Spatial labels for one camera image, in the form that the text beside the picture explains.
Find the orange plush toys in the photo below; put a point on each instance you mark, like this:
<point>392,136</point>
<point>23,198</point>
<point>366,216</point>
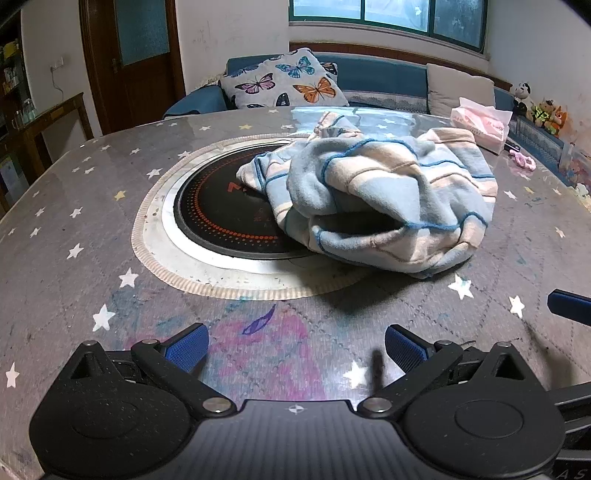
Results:
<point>548,116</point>

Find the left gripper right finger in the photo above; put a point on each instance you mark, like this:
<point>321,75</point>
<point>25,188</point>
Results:
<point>426,366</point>

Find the green framed window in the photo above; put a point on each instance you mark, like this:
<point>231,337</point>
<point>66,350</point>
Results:
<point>460,22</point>

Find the pink tissue pack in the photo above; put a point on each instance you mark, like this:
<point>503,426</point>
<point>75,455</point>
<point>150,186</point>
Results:
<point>489,126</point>

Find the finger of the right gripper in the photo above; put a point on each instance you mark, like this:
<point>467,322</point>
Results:
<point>570,306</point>

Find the panda plush toy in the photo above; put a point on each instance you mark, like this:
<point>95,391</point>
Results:
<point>521,98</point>

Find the round black induction cooker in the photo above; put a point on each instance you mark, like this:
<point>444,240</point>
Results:
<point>213,210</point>

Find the dark wooden side table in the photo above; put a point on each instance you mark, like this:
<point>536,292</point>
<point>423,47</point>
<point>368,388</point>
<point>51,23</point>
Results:
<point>25,138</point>

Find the blue sofa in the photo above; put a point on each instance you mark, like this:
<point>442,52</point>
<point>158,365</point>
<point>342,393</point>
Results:
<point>398,85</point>

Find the butterfly print pillow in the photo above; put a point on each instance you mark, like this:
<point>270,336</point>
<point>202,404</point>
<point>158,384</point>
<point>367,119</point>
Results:
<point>293,79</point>

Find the beige cushion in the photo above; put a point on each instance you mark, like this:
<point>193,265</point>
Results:
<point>447,85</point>

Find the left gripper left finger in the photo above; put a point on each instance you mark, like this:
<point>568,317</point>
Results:
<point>169,365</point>

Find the pink scrunchie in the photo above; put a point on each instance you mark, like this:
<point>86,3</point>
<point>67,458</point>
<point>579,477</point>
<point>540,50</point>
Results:
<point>525,162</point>

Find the dark wooden door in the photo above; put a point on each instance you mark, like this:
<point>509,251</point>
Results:
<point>132,57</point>

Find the blue striped knit sweater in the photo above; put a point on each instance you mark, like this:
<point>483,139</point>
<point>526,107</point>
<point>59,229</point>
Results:
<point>416,205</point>

